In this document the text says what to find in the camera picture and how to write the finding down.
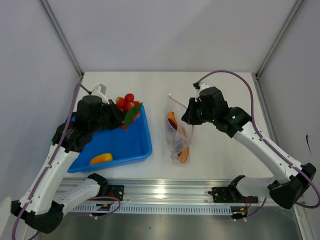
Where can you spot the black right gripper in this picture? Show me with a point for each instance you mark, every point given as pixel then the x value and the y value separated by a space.
pixel 189 117

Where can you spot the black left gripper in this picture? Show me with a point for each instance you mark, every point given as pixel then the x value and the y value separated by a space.
pixel 118 115

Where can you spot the clear zip top bag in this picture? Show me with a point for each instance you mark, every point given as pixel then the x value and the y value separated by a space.
pixel 179 109

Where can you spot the red toy strawberry bunch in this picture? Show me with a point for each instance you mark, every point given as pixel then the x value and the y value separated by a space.
pixel 124 104

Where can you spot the blue plastic bin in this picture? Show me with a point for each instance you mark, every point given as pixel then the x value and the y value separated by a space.
pixel 126 147

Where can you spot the orange toy meat slice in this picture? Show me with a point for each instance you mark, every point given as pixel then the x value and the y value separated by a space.
pixel 180 150

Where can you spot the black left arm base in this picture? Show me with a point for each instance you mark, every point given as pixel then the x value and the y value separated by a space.
pixel 116 191

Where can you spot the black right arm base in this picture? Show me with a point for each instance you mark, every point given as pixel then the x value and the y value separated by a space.
pixel 230 195

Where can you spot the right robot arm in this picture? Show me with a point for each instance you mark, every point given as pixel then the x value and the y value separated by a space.
pixel 290 178

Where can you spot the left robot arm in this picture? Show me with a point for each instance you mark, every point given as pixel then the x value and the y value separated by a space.
pixel 41 207

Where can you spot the yellow toy pepper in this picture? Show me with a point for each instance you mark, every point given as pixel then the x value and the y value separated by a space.
pixel 102 158

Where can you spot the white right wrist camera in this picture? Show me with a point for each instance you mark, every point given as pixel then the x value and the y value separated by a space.
pixel 200 86

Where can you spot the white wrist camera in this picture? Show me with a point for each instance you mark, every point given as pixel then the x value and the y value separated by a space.
pixel 200 86
pixel 100 91

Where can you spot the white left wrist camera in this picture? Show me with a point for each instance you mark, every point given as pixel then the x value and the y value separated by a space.
pixel 100 91

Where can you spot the aluminium mounting rail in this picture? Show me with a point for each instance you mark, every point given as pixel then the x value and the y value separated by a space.
pixel 168 191

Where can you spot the white slotted cable duct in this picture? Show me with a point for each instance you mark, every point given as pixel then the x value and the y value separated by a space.
pixel 130 208

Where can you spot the left aluminium frame post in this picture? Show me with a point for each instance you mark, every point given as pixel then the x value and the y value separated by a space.
pixel 61 36

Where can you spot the aluminium frame post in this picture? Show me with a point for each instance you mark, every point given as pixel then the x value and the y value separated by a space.
pixel 61 36
pixel 280 36

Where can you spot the right aluminium frame post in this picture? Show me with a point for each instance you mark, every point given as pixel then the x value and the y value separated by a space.
pixel 280 36

